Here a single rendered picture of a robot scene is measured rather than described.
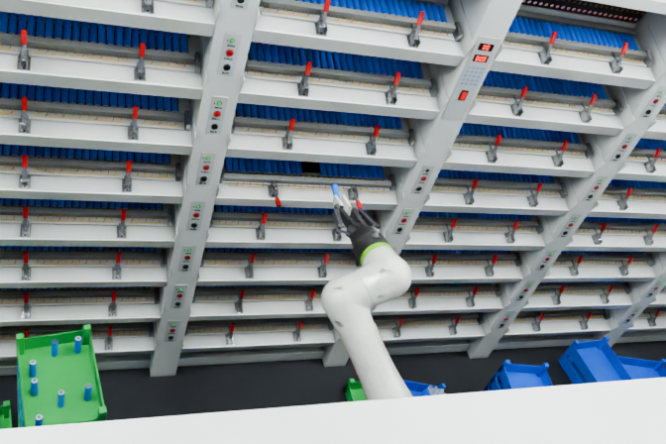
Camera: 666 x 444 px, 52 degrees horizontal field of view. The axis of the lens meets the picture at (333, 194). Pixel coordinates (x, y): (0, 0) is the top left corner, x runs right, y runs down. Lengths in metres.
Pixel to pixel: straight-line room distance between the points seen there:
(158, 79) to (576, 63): 1.22
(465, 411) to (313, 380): 2.14
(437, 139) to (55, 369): 1.31
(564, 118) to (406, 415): 1.72
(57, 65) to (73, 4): 0.18
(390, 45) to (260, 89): 0.37
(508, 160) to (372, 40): 0.73
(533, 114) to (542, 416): 1.56
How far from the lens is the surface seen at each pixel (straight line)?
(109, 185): 2.05
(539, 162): 2.44
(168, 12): 1.73
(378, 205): 2.26
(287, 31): 1.78
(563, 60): 2.20
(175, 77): 1.84
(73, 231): 2.18
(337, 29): 1.85
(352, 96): 1.96
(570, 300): 3.22
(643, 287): 3.40
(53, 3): 1.71
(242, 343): 2.69
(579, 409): 0.84
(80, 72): 1.81
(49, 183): 2.05
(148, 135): 1.94
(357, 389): 2.91
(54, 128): 1.93
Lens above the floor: 2.30
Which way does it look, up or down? 38 degrees down
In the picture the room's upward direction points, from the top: 20 degrees clockwise
